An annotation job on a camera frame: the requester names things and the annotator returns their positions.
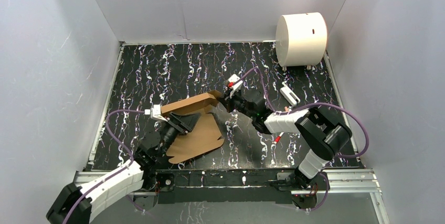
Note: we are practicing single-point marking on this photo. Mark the white cylindrical container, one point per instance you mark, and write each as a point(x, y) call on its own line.
point(300, 39)

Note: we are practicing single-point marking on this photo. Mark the white plastic clip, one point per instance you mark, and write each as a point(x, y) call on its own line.
point(289, 95)

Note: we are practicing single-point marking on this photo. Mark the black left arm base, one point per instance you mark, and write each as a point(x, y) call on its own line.
point(154, 185)

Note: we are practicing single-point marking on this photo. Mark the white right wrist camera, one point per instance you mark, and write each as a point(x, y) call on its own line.
point(234, 84)

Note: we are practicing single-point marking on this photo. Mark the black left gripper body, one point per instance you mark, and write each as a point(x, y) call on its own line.
point(178, 125)

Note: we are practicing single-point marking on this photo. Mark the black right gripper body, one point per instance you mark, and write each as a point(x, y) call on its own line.
point(239, 102)

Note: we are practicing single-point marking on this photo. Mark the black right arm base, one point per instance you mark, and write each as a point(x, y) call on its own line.
point(314, 191)

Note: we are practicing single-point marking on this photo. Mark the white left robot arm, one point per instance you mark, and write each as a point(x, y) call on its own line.
point(81, 204)

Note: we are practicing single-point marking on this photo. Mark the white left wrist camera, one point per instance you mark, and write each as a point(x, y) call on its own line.
point(155, 113)

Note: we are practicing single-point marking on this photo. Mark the aluminium front rail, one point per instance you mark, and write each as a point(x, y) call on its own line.
point(241, 185)

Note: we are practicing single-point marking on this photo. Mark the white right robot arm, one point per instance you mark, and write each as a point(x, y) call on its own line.
point(323, 131)

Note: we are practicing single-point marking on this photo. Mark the brown cardboard box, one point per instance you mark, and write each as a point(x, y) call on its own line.
point(206, 135)

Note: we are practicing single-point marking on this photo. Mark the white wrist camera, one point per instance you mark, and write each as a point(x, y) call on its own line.
point(155, 113)
point(234, 84)

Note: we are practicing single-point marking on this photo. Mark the red capped white marker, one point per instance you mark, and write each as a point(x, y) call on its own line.
point(278, 138)

